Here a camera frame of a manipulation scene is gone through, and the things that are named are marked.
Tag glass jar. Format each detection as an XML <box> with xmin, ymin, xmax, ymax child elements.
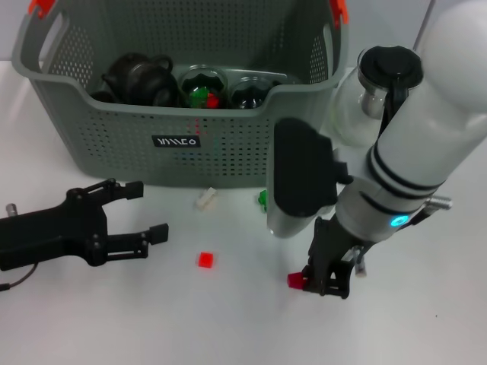
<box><xmin>178</xmin><ymin>63</ymin><xmax>229</xmax><ymax>110</ymax></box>

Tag black ceramic teapot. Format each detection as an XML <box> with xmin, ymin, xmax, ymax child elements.
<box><xmin>100</xmin><ymin>52</ymin><xmax>176</xmax><ymax>106</ymax></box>

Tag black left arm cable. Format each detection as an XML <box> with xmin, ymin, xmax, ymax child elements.
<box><xmin>0</xmin><ymin>262</ymin><xmax>40</xmax><ymax>292</ymax></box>

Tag white toy brick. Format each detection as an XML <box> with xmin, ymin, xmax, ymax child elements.
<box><xmin>194</xmin><ymin>186</ymin><xmax>219</xmax><ymax>212</ymax></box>

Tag glass teacup black holder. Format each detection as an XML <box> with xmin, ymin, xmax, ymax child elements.
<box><xmin>228</xmin><ymin>75</ymin><xmax>282</xmax><ymax>111</ymax></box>
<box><xmin>152</xmin><ymin>85</ymin><xmax>182</xmax><ymax>109</ymax></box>

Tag orange bin handle clip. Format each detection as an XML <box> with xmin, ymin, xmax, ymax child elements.
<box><xmin>329</xmin><ymin>0</ymin><xmax>350</xmax><ymax>28</ymax></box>
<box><xmin>29</xmin><ymin>0</ymin><xmax>54</xmax><ymax>19</ymax></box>

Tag small silver gripper plug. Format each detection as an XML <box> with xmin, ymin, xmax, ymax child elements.
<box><xmin>352</xmin><ymin>246</ymin><xmax>368</xmax><ymax>278</ymax></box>

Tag glass kettle with black handle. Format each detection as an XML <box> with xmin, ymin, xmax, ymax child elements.
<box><xmin>329</xmin><ymin>45</ymin><xmax>425</xmax><ymax>148</ymax></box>

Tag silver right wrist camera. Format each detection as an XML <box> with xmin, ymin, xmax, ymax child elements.
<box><xmin>265</xmin><ymin>117</ymin><xmax>355</xmax><ymax>240</ymax></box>

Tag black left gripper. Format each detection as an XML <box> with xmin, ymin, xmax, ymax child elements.
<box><xmin>0</xmin><ymin>177</ymin><xmax>170</xmax><ymax>271</ymax></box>

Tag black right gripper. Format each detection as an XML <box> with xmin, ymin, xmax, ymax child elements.
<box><xmin>302</xmin><ymin>215</ymin><xmax>361</xmax><ymax>301</ymax></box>

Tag metal right arm cable plug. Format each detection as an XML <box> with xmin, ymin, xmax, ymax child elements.
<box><xmin>423</xmin><ymin>195</ymin><xmax>454</xmax><ymax>211</ymax></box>

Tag gray perforated storage bin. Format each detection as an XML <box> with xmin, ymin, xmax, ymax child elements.
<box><xmin>11</xmin><ymin>0</ymin><xmax>350</xmax><ymax>190</ymax></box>

